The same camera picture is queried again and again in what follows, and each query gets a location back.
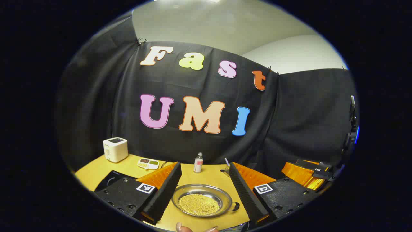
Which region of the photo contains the pile of yellow soybeans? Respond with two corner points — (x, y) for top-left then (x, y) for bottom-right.
(178, 194), (220, 215)

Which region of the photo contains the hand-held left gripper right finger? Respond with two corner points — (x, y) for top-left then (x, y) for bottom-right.
(229, 162), (318, 226)

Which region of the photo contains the white toaster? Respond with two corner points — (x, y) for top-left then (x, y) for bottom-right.
(103, 137), (128, 163)

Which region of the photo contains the white divided dish of beans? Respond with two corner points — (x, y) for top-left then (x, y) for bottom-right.
(137, 158), (160, 170)

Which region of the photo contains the clear bottle with pink label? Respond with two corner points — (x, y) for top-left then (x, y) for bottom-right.
(193, 152), (204, 173)

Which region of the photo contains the black induction cooktop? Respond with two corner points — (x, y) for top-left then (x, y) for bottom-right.
(94, 170), (139, 193)

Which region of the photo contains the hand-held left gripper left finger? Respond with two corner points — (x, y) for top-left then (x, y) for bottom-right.
(93, 162), (183, 226)

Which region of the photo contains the steel pot with black handles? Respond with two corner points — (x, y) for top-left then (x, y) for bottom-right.
(171, 184), (240, 218)

